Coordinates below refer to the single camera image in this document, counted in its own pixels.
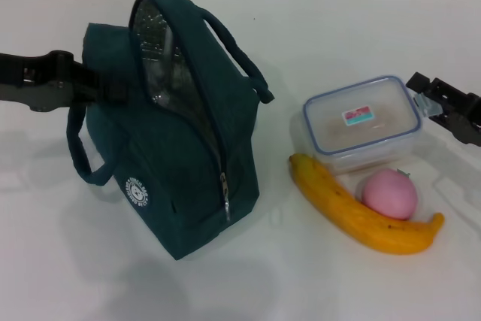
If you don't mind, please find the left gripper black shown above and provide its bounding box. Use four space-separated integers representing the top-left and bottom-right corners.
0 50 131 114

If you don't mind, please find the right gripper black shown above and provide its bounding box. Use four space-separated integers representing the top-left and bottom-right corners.
405 71 481 145

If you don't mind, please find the clear food container blue rim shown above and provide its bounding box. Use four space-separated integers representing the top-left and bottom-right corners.
303 74 444 176

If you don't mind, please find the pink toy peach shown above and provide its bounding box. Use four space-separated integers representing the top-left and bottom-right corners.
362 168 419 220

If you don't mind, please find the dark teal lunch bag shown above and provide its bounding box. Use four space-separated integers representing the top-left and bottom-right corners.
66 0 275 261

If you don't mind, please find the yellow banana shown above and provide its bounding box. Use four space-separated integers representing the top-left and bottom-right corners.
288 153 446 255

